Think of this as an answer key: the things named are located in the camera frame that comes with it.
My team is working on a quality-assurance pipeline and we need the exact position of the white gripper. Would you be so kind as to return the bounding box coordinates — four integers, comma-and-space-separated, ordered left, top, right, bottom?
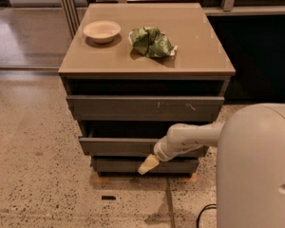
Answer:
138, 136, 182, 175

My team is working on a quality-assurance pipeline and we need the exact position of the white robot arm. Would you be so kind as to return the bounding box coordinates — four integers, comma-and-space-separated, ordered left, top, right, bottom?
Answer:
139, 104, 285, 228

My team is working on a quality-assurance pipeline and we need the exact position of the grey drawer cabinet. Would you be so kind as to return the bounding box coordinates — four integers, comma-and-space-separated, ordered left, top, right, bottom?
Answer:
58, 2, 237, 178

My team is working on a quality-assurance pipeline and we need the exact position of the small black floor marker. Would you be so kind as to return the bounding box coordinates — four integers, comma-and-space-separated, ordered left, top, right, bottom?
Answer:
102, 196, 116, 200

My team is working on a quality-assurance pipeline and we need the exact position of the crumpled green chip bag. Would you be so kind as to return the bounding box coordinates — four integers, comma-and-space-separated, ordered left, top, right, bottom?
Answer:
128, 27, 178, 59

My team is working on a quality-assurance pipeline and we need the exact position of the white bowl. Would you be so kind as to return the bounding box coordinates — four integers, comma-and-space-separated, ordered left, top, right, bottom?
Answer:
84, 21, 121, 44

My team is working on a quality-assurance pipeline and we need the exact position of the black cable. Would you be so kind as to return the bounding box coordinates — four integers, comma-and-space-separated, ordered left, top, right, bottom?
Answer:
196, 203, 218, 228

